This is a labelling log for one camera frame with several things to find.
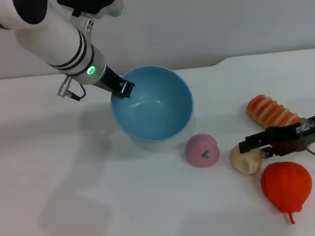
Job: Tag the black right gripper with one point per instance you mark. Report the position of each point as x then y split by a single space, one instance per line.
286 138

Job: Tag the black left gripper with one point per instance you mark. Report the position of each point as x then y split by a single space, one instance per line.
111 82

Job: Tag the beige egg yolk pastry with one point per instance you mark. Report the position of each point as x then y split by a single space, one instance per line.
245 163

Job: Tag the blue plastic bowl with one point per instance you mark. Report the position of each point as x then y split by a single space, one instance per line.
157 118

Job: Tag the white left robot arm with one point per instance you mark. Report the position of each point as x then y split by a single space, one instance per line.
49 36

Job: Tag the pink round pastry green leaf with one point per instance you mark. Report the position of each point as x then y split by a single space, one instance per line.
200 150

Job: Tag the orange striped bread roll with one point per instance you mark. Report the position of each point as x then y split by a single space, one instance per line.
270 112

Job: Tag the red orange persimmon toy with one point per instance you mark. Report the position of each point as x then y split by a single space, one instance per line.
285 186

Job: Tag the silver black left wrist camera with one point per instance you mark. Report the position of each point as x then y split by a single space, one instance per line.
90 4

